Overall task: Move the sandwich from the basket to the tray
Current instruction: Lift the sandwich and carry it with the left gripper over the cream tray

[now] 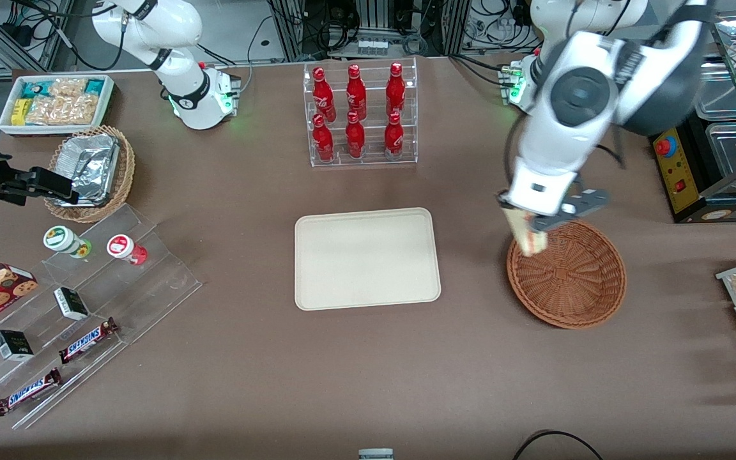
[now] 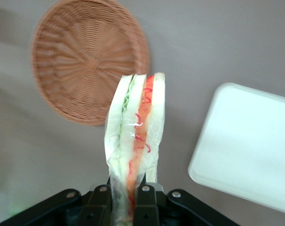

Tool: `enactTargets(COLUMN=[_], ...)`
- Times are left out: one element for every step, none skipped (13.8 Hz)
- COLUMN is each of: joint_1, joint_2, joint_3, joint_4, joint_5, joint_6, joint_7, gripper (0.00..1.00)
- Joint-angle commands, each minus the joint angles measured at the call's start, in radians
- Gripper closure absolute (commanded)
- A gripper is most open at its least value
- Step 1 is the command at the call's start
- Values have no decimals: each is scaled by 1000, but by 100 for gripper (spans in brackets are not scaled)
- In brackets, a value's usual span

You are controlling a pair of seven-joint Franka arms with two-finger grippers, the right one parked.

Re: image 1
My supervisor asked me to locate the clear acrylic stepped stand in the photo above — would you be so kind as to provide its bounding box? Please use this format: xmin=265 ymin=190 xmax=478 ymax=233
xmin=0 ymin=204 xmax=203 ymax=430

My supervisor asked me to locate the red lid white jar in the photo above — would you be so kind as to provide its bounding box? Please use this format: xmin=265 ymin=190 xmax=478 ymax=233
xmin=107 ymin=234 xmax=148 ymax=266

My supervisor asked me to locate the black cable loop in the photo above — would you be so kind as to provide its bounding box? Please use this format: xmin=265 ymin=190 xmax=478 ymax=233
xmin=512 ymin=430 xmax=604 ymax=460

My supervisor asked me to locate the black food warmer cabinet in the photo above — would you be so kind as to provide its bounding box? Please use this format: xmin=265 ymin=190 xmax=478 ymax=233
xmin=652 ymin=10 xmax=736 ymax=224

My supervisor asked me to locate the aluminium frame rack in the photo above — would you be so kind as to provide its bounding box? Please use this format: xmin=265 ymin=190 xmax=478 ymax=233
xmin=269 ymin=0 xmax=471 ymax=61

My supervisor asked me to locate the light wicker basket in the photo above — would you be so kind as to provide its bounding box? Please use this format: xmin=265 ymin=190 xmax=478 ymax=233
xmin=44 ymin=126 xmax=136 ymax=223

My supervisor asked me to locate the small black box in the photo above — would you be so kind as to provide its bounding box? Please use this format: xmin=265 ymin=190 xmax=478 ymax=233
xmin=54 ymin=287 xmax=89 ymax=321
xmin=0 ymin=330 xmax=35 ymax=362

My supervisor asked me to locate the white plastic snack bin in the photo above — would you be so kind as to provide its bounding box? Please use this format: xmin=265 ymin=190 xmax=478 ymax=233
xmin=0 ymin=75 xmax=115 ymax=137

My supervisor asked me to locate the cream rectangular serving tray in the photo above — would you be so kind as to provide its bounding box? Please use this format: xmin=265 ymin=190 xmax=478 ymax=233
xmin=295 ymin=208 xmax=441 ymax=311

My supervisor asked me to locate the snickers chocolate bar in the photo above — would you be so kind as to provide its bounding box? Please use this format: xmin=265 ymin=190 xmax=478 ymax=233
xmin=59 ymin=318 xmax=119 ymax=365
xmin=0 ymin=368 xmax=62 ymax=417

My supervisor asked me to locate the green lid white jar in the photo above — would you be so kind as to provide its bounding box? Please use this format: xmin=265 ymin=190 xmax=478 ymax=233
xmin=43 ymin=226 xmax=92 ymax=259

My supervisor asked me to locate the clear acrylic bottle rack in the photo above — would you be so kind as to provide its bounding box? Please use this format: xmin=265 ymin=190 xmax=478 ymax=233
xmin=303 ymin=57 xmax=418 ymax=168

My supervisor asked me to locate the silver foil container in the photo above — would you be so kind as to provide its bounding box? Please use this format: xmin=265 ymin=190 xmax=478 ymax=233
xmin=55 ymin=134 xmax=120 ymax=206

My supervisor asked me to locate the brown round wicker basket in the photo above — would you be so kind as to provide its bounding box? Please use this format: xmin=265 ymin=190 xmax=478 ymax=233
xmin=507 ymin=217 xmax=627 ymax=330

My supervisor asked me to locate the triangle sandwich with tomato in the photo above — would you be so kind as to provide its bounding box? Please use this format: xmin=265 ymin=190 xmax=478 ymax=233
xmin=502 ymin=204 xmax=548 ymax=257

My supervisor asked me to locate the rice cracker bag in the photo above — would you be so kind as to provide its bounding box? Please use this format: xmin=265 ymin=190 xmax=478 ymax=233
xmin=26 ymin=96 xmax=100 ymax=126
xmin=49 ymin=78 xmax=88 ymax=100

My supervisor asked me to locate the red cola bottle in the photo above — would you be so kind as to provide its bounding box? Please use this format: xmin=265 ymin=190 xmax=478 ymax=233
xmin=312 ymin=66 xmax=337 ymax=122
xmin=386 ymin=62 xmax=406 ymax=116
xmin=384 ymin=112 xmax=404 ymax=160
xmin=345 ymin=111 xmax=366 ymax=159
xmin=312 ymin=114 xmax=335 ymax=162
xmin=346 ymin=64 xmax=367 ymax=121

